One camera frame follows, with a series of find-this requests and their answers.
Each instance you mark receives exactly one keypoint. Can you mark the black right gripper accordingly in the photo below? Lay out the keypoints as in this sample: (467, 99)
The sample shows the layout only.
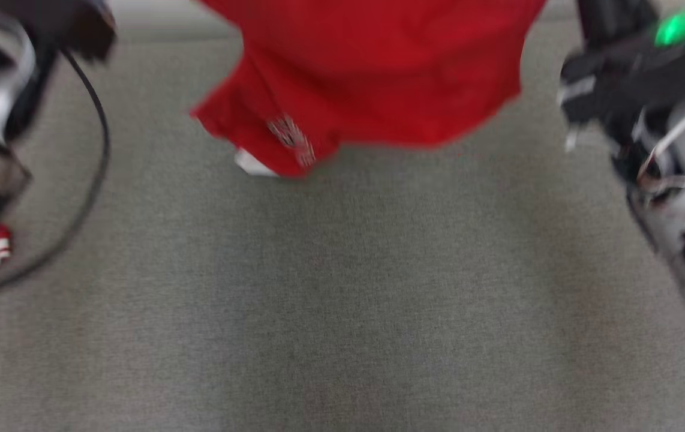
(681, 27)

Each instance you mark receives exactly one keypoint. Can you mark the red white striped shorts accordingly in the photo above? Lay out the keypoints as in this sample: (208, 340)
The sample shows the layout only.
(378, 72)

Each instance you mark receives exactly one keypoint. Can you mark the grey fabric sofa seat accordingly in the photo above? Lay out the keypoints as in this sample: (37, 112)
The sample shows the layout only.
(342, 300)

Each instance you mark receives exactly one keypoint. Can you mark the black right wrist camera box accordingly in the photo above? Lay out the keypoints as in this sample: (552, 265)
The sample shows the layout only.
(630, 84)

